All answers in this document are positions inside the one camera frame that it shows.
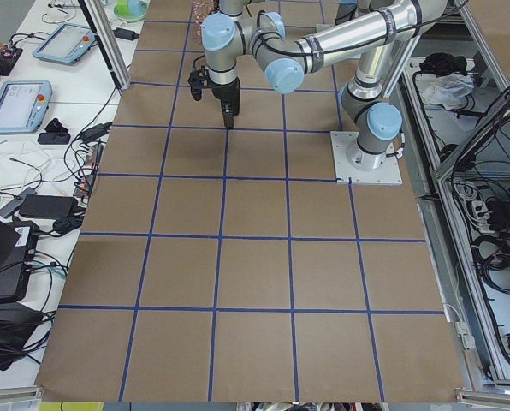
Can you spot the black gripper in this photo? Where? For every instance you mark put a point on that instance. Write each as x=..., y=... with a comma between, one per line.
x=227, y=92

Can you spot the black power adapter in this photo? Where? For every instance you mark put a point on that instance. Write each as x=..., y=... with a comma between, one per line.
x=123, y=33

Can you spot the green bowl with blocks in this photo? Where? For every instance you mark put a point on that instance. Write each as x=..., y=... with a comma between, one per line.
x=130, y=10

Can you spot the far teach pendant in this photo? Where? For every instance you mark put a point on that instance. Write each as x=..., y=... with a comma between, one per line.
x=66, y=45

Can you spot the teach pendant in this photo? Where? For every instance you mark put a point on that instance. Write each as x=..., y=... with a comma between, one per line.
x=66, y=45
x=23, y=104

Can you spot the near teach pendant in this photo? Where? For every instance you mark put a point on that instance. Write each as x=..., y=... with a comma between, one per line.
x=23, y=104

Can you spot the black power brick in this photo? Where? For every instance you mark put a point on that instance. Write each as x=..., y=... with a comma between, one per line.
x=47, y=206

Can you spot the black laptop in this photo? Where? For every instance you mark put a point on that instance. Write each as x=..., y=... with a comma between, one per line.
x=17, y=247

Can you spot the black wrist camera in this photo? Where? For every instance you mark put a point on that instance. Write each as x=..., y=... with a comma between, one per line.
x=198, y=80

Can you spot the copper wire wine rack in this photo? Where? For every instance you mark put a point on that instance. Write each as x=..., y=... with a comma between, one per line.
x=201, y=9

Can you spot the aluminium frame post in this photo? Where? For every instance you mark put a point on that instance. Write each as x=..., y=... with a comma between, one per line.
x=98, y=22

